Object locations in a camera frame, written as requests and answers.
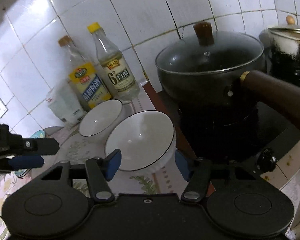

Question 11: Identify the teal egg pattern plate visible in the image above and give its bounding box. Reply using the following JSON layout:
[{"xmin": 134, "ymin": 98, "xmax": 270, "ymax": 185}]
[{"xmin": 14, "ymin": 129, "xmax": 53, "ymax": 179}]

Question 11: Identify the white pot with lid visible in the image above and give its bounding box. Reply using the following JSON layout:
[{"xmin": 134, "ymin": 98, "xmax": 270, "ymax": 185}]
[{"xmin": 259, "ymin": 15, "xmax": 300, "ymax": 87}]

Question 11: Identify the white vinegar bottle yellow cap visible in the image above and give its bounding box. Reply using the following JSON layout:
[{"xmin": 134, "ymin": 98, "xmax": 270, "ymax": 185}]
[{"xmin": 87, "ymin": 22, "xmax": 140, "ymax": 101}]

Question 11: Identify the white bowl black rim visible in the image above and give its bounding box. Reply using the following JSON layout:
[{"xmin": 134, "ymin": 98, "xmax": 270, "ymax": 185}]
[
  {"xmin": 104, "ymin": 111, "xmax": 177, "ymax": 176},
  {"xmin": 79, "ymin": 99, "xmax": 125, "ymax": 144}
]

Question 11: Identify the white salt bag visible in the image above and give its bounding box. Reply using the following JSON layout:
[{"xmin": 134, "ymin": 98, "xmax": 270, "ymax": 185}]
[{"xmin": 46, "ymin": 82, "xmax": 87, "ymax": 128}]

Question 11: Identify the black wok with lid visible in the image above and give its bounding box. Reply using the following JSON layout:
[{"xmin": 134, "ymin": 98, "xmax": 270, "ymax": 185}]
[{"xmin": 154, "ymin": 22, "xmax": 300, "ymax": 160}]

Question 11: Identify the cooking wine bottle yellow label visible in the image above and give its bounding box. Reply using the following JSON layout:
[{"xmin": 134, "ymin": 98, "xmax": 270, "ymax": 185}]
[{"xmin": 58, "ymin": 35, "xmax": 113, "ymax": 111}]

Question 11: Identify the black gas stove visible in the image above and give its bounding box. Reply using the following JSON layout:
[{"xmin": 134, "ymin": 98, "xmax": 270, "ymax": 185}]
[{"xmin": 142, "ymin": 80, "xmax": 300, "ymax": 181}]

